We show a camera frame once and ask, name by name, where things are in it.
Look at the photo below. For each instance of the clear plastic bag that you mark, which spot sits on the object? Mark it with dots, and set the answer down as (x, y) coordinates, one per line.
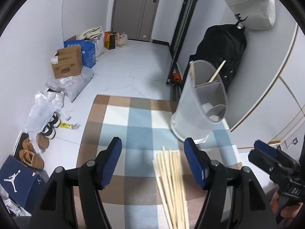
(40, 109)

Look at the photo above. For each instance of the black backpack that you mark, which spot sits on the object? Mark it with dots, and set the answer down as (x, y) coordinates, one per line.
(221, 43)

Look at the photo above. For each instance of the yellow wrapper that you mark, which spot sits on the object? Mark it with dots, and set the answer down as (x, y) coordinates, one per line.
(66, 125)

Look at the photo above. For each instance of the clear plastic bags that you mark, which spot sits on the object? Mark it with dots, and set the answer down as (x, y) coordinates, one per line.
(76, 85)

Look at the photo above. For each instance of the blue cardboard box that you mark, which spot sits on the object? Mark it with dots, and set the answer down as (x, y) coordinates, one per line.
(89, 52)

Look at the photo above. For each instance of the white cabinet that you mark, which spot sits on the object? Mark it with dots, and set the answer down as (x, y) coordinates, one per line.
(274, 88)

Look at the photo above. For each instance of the orange and black tool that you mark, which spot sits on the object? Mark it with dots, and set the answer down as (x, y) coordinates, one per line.
(175, 78)

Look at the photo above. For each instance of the yellow and red bag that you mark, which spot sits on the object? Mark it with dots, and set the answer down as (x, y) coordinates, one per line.
(109, 41)

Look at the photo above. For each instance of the dark blue shoe box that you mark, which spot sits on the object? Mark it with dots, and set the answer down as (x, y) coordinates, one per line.
(21, 186)

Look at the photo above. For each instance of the black metal frame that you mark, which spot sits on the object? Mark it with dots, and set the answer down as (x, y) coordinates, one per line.
(184, 16)

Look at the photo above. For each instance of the bundle of wooden chopsticks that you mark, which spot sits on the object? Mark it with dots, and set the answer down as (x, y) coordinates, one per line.
(166, 183)

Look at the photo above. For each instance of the brown suede shoe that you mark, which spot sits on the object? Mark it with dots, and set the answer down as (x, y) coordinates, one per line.
(27, 145)
(32, 159)
(43, 142)

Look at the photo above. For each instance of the person's right hand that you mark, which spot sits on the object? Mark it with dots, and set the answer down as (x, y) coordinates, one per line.
(294, 213)

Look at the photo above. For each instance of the checked table mat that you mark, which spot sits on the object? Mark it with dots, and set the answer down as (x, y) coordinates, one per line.
(140, 124)

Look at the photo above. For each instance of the white tote bag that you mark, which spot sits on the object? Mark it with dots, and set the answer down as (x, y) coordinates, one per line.
(91, 32)

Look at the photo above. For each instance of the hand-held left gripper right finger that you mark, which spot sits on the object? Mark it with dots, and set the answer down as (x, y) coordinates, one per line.
(193, 162)

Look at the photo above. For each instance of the black and white sneaker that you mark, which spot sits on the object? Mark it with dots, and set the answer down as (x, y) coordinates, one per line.
(47, 131)
(54, 120)

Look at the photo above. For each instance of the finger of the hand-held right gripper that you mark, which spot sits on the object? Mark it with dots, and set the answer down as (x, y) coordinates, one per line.
(258, 161)
(264, 148)

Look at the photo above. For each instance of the translucent grey utensil holder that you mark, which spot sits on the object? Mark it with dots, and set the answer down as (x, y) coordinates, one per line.
(190, 114)

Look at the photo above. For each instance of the pale wooden chopstick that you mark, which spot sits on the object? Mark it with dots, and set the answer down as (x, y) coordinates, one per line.
(217, 71)
(192, 74)

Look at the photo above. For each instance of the grey door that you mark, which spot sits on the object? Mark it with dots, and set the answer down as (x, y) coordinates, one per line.
(128, 9)

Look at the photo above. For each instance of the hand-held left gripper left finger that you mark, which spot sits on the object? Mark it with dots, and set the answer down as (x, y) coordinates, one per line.
(110, 162)

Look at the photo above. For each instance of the brown cardboard box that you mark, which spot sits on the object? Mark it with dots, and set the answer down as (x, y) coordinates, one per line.
(66, 64)

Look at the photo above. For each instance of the beige canvas bag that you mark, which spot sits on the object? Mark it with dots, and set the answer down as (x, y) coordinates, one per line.
(250, 4)

